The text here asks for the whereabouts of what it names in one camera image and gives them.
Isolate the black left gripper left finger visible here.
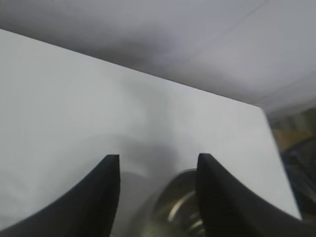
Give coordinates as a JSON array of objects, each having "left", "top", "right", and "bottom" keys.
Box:
[{"left": 0, "top": 154, "right": 122, "bottom": 237}]

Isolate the stainless steel mixing bowl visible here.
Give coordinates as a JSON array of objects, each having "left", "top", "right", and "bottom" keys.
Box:
[{"left": 143, "top": 167, "right": 207, "bottom": 237}]

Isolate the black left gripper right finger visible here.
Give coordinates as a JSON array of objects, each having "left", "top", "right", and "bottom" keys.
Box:
[{"left": 196, "top": 153, "right": 316, "bottom": 237}]

